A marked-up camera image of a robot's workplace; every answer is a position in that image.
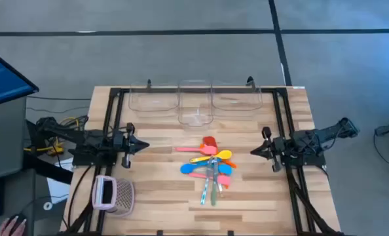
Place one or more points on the black aluminium table frame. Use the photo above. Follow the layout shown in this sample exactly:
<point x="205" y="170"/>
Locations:
<point x="279" y="91"/>

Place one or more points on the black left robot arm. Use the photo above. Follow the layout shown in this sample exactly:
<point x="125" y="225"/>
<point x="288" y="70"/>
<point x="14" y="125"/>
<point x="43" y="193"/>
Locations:
<point x="83" y="137"/>

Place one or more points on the narrow clear plastic bin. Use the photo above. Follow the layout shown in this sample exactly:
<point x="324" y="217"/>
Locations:
<point x="195" y="111"/>

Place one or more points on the black beam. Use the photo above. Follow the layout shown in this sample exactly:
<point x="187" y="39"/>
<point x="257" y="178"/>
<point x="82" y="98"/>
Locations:
<point x="47" y="168"/>

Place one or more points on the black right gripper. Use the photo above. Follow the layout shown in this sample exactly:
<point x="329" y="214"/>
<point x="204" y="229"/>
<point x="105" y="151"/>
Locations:
<point x="276" y="145"/>

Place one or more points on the pink mesh basket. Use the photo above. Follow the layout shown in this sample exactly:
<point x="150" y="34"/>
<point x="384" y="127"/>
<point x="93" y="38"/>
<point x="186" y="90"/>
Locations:
<point x="112" y="196"/>

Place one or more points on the white tape roll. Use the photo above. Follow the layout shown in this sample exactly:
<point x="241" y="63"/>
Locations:
<point x="44" y="206"/>

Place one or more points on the grey cabinet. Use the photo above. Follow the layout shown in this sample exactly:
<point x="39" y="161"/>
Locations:
<point x="4" y="141"/>

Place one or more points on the person's hand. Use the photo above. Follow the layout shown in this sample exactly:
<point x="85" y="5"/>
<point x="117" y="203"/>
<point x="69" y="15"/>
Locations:
<point x="4" y="230"/>

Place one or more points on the computer monitor with blue screen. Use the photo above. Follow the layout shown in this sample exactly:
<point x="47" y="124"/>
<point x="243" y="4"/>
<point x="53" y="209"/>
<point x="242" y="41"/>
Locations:
<point x="4" y="78"/>

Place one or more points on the light blue silicone spatula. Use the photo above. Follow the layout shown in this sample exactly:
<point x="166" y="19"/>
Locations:
<point x="225" y="169"/>

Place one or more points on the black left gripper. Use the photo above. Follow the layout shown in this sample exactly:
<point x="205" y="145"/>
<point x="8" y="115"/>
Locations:
<point x="119" y="142"/>

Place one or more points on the black computer mouse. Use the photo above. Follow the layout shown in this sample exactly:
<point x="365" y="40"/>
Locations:
<point x="16" y="223"/>

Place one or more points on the white paper sheet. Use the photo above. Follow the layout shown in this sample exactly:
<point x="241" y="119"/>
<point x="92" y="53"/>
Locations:
<point x="58" y="190"/>

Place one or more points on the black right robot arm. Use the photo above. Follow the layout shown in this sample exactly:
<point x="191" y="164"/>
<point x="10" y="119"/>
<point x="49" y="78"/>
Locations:
<point x="328" y="131"/>

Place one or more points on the wide clear plastic bin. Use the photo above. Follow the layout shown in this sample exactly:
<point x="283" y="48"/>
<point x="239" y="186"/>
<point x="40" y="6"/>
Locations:
<point x="153" y="101"/>
<point x="237" y="101"/>

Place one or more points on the black frame bracket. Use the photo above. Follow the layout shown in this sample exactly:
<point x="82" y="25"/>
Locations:
<point x="159" y="233"/>
<point x="230" y="233"/>
<point x="149" y="85"/>
<point x="250" y="82"/>

